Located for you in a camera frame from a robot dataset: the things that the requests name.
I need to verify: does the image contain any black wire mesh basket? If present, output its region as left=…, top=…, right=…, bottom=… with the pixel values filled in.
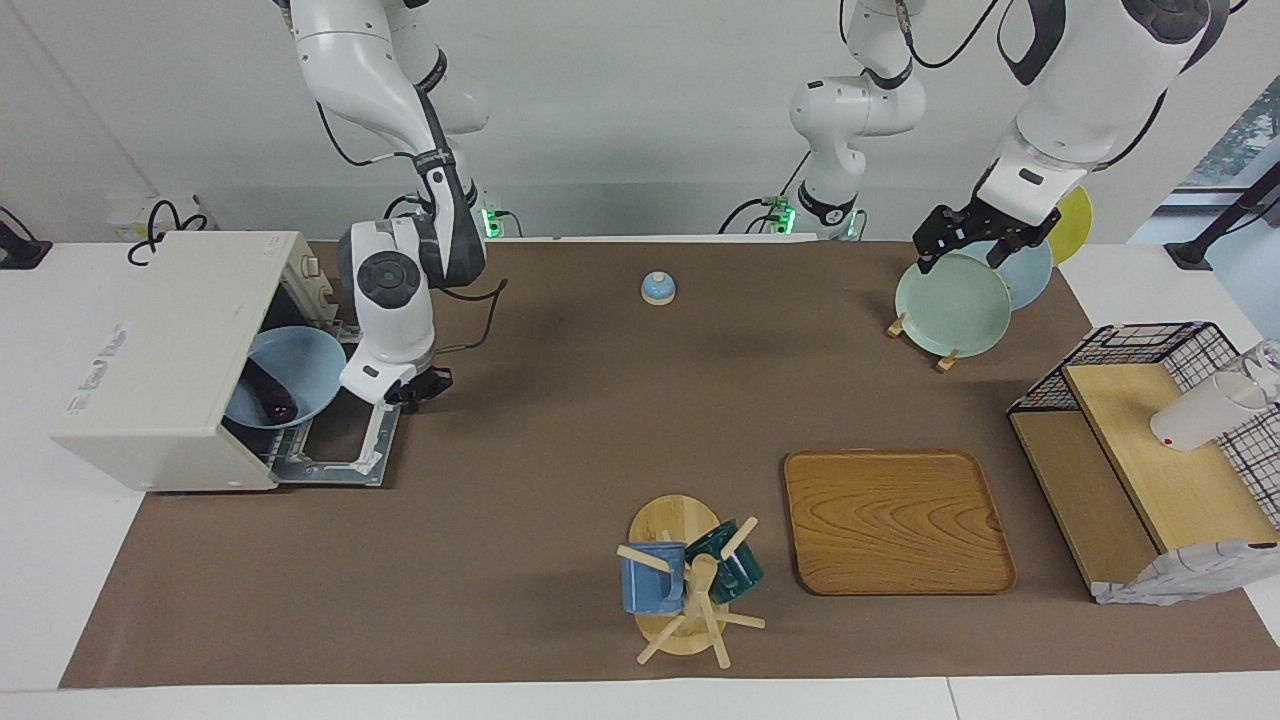
left=1008, top=322, right=1280, bottom=526

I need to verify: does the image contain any light blue plate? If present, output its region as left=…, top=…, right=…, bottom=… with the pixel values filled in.
left=985, top=238, right=1054, bottom=311
left=225, top=327, right=348, bottom=429

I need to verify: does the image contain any dark green mug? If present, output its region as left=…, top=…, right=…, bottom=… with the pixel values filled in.
left=685, top=520, right=764, bottom=604

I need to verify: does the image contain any wooden serving tray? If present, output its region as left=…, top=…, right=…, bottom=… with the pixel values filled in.
left=783, top=450, right=1018, bottom=597

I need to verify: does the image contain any white power strip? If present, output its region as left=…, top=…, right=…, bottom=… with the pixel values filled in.
left=108, top=195, right=216, bottom=241

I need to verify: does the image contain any white cup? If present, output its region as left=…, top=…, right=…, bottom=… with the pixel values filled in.
left=1150, top=372, right=1273, bottom=453

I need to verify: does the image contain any window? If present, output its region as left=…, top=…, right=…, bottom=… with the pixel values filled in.
left=1180, top=75, right=1280, bottom=191

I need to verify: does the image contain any beige toaster oven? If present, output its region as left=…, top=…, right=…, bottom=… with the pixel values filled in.
left=50, top=232, right=346, bottom=493

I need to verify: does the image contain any grey white patterned cloth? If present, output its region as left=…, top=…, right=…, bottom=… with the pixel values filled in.
left=1093, top=538, right=1280, bottom=606

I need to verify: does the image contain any brown table mat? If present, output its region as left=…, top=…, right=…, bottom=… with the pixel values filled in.
left=60, top=240, right=1280, bottom=689

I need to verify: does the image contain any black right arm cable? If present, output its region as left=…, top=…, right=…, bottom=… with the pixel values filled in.
left=318, top=100, right=509, bottom=353

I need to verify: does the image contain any pale green plate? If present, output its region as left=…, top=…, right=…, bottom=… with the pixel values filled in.
left=895, top=252, right=1013, bottom=358

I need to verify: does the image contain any yellow plate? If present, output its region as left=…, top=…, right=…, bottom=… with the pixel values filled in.
left=1048, top=185, right=1094, bottom=266

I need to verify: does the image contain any wooden mug tree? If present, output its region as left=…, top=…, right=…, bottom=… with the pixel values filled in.
left=617, top=495, right=767, bottom=669

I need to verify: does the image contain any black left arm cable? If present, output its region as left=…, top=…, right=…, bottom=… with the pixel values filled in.
left=840, top=0, right=1241, bottom=216

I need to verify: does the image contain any dark purple eggplant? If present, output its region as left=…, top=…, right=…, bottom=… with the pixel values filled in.
left=245, top=360, right=299, bottom=423

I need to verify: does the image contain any wooden plate rack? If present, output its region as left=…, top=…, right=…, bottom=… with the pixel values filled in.
left=887, top=312, right=961, bottom=373

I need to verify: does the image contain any wooden shelf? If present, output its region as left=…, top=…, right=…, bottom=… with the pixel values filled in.
left=1008, top=362, right=1280, bottom=601

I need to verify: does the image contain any black power cable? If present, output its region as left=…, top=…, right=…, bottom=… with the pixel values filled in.
left=127, top=200, right=209, bottom=267

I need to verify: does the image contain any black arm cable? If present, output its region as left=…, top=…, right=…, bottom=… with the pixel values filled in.
left=318, top=100, right=509, bottom=353
left=840, top=0, right=1241, bottom=216

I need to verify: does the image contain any glass oven door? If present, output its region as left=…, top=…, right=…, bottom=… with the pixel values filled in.
left=272, top=322, right=421, bottom=488

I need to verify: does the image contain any blue mug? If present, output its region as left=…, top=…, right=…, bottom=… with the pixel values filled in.
left=621, top=542, right=688, bottom=615

